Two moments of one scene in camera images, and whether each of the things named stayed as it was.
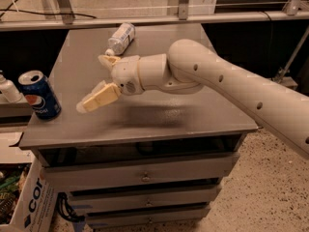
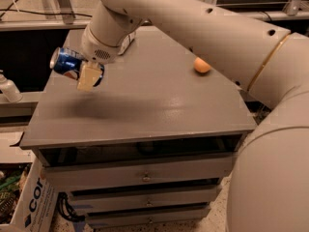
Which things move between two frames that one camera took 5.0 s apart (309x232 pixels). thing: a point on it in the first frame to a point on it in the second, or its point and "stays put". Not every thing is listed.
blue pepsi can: x=41 y=94 to x=67 y=61
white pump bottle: x=9 y=90 stays put
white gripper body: x=126 y=73 to x=95 y=50
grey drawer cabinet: x=152 y=159 stays put
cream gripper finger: x=103 y=93 to x=89 y=75
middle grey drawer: x=176 y=197 stays put
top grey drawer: x=80 y=177 stays put
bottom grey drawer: x=178 y=215 stays put
